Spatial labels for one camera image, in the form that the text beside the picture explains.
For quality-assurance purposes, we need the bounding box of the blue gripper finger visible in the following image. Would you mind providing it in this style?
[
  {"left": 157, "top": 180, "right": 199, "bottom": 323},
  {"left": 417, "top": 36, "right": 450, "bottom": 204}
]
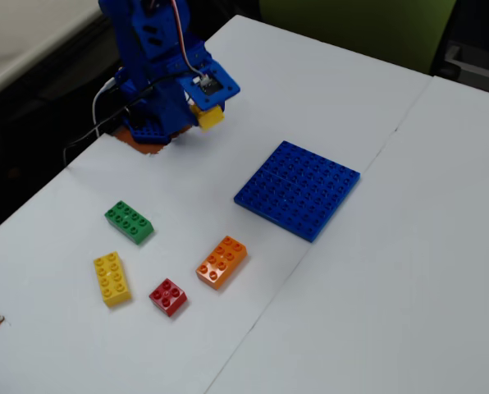
[{"left": 161, "top": 81, "right": 199, "bottom": 133}]

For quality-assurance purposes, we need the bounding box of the blue gripper body with servo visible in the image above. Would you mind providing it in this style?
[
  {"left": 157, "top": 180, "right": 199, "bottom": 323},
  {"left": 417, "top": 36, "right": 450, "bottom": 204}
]
[{"left": 177, "top": 59, "right": 241, "bottom": 112}]

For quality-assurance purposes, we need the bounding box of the yellow 2x2 block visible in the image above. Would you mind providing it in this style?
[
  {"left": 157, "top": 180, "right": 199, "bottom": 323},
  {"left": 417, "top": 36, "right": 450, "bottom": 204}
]
[{"left": 190, "top": 104, "right": 226, "bottom": 133}]

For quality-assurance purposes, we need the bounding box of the green 2x4 block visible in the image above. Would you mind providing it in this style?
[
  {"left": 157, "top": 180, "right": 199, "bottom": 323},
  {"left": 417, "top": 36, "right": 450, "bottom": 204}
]
[{"left": 103, "top": 199, "right": 155, "bottom": 246}]

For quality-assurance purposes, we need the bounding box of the orange 2x4 block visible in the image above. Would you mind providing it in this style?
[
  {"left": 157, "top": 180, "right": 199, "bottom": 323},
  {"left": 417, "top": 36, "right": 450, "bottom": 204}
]
[{"left": 194, "top": 235, "right": 249, "bottom": 291}]

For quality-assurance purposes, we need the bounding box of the yellow 2x4 block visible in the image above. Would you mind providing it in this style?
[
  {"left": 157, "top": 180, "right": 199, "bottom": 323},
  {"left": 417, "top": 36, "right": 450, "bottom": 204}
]
[{"left": 93, "top": 250, "right": 133, "bottom": 309}]

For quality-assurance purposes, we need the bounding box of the red 2x2 block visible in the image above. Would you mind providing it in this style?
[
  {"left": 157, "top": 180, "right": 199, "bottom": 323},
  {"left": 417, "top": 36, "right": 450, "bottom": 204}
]
[{"left": 148, "top": 277, "right": 189, "bottom": 318}]

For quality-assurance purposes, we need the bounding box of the white background table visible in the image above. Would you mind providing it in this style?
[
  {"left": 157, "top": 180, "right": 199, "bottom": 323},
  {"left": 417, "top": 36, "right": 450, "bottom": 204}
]
[{"left": 0, "top": 0, "right": 106, "bottom": 106}]

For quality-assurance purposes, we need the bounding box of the grey box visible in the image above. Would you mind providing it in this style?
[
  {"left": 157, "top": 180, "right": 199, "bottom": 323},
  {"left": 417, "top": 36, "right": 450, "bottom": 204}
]
[{"left": 432, "top": 40, "right": 489, "bottom": 99}]

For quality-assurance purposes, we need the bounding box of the red white servo wire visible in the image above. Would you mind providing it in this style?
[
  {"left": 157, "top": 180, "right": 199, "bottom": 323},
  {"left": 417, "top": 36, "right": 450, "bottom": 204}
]
[{"left": 171, "top": 0, "right": 208, "bottom": 85}]

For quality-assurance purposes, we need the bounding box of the white cable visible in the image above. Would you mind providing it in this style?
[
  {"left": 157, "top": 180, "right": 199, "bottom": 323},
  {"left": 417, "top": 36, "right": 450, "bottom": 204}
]
[{"left": 91, "top": 80, "right": 118, "bottom": 137}]

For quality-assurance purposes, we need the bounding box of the black cable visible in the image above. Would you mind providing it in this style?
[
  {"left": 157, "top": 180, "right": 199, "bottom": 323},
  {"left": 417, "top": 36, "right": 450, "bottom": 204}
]
[{"left": 62, "top": 72, "right": 190, "bottom": 166}]

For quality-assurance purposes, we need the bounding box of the blue 8x8 base plate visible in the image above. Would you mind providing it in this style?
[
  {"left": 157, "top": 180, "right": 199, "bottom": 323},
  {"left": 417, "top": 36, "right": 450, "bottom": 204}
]
[{"left": 233, "top": 140, "right": 362, "bottom": 244}]

